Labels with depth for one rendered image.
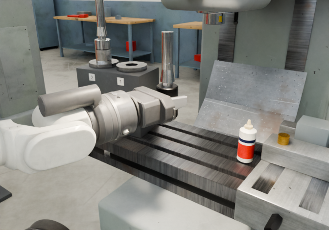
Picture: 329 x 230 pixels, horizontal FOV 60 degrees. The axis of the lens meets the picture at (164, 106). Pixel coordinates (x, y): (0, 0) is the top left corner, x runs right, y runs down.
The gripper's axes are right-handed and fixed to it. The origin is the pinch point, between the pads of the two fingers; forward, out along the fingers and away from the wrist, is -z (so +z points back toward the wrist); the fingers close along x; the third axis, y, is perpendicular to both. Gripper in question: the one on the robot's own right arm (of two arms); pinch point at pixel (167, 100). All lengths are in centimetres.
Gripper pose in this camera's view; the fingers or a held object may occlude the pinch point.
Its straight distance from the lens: 62.4
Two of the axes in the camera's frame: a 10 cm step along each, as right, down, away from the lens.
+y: 0.0, 9.3, 3.6
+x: -6.5, -2.8, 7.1
